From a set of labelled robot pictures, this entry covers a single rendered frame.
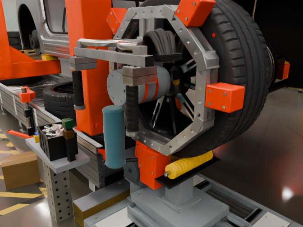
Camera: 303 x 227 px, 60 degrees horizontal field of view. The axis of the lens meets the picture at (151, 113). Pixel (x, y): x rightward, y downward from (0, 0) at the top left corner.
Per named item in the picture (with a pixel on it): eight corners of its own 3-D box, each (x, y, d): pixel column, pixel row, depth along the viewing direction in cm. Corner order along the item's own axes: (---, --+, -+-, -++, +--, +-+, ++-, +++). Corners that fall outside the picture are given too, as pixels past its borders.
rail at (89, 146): (111, 176, 162) (109, 144, 155) (97, 182, 156) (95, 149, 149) (5, 98, 338) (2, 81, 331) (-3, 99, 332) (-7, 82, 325)
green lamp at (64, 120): (74, 127, 118) (73, 119, 117) (66, 129, 116) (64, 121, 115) (70, 125, 121) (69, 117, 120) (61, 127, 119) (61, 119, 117)
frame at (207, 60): (211, 167, 93) (225, 2, 76) (199, 174, 89) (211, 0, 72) (122, 125, 132) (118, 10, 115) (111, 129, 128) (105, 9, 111)
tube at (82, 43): (146, 47, 97) (146, 17, 94) (101, 51, 85) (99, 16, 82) (119, 45, 110) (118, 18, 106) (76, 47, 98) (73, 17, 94)
